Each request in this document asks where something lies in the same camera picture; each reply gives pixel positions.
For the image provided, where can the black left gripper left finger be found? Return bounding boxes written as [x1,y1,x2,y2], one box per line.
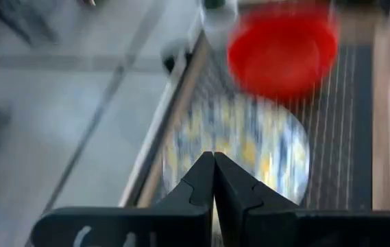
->
[29,151,215,247]

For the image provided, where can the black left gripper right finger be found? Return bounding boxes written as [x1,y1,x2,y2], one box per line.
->
[213,151,390,247]

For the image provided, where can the yellow bowl with blue floral inside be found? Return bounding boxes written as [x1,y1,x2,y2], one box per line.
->
[161,95,311,207]

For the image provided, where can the red plastic bowl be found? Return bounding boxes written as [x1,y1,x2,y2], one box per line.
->
[226,5,340,101]

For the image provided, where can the black perforated metal shelf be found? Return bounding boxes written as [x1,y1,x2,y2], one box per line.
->
[118,30,374,211]

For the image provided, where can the white planter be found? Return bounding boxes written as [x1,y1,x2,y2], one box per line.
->
[199,0,239,46]

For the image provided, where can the green leafy plant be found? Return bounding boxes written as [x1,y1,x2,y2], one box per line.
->
[204,0,227,10]

